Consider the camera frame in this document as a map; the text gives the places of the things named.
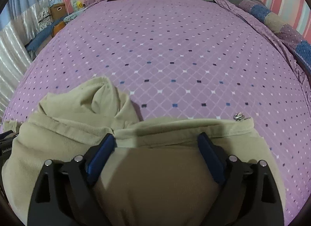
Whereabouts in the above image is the blue cloth beside bed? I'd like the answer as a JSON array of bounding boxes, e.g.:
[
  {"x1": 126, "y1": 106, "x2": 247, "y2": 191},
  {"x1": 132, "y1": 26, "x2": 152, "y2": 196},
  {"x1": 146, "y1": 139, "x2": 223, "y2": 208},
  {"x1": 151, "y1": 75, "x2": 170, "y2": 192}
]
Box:
[{"x1": 25, "y1": 16, "x2": 65, "y2": 52}]

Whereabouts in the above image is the purple diamond pattern bedsheet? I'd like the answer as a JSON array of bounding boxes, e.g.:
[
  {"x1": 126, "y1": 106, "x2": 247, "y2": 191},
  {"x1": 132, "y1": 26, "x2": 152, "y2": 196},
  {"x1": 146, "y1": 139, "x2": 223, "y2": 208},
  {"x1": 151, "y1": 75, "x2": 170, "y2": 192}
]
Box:
[{"x1": 4, "y1": 0, "x2": 310, "y2": 224}]

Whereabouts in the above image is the silver striped curtain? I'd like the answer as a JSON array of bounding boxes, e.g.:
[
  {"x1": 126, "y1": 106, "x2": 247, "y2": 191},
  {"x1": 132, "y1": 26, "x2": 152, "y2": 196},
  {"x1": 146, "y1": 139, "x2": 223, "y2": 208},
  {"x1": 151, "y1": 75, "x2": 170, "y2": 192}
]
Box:
[{"x1": 1, "y1": 0, "x2": 49, "y2": 119}]

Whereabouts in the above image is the brown cardboard box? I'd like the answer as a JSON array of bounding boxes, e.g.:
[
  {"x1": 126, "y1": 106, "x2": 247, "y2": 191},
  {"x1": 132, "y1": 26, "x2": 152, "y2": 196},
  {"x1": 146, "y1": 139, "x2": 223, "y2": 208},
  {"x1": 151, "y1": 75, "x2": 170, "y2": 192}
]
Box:
[{"x1": 50, "y1": 3, "x2": 67, "y2": 21}]

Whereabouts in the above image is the beige puffer jacket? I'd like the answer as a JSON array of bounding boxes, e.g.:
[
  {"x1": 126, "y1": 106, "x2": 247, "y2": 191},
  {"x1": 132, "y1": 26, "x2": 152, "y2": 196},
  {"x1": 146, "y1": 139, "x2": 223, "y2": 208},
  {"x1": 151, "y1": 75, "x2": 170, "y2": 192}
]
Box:
[{"x1": 2, "y1": 77, "x2": 286, "y2": 225}]

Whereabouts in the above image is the patchwork blue purple quilt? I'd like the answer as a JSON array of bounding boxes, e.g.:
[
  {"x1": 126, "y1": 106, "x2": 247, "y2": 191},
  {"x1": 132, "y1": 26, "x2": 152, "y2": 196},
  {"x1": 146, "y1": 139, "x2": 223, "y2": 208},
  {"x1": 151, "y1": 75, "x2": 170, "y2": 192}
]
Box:
[{"x1": 210, "y1": 0, "x2": 311, "y2": 71}]

